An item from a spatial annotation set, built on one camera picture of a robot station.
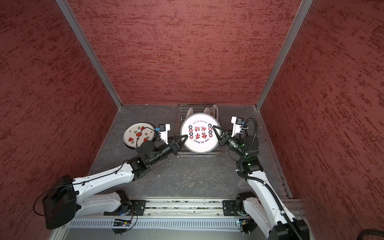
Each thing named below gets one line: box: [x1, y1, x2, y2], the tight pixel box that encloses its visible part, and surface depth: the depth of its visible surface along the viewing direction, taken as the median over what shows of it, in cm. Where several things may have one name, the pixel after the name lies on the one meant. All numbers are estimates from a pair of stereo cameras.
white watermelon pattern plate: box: [123, 122, 156, 149], surface depth 102 cm
